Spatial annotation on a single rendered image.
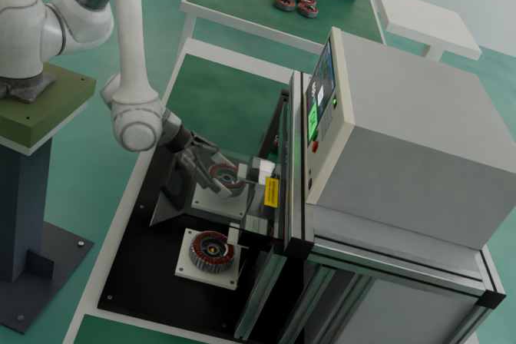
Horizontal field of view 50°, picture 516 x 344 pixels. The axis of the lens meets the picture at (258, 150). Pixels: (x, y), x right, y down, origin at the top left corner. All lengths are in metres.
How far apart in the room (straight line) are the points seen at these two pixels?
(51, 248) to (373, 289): 1.52
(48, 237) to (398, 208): 1.61
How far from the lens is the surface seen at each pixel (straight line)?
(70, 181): 2.67
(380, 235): 1.13
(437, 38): 2.02
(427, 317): 1.24
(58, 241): 2.39
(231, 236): 1.32
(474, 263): 1.22
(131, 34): 1.26
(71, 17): 1.72
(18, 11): 1.64
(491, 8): 6.40
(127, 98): 1.23
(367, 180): 1.09
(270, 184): 1.20
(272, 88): 2.22
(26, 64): 1.69
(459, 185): 1.13
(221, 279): 1.36
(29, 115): 1.65
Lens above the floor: 1.79
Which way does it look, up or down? 34 degrees down
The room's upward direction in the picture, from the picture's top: 21 degrees clockwise
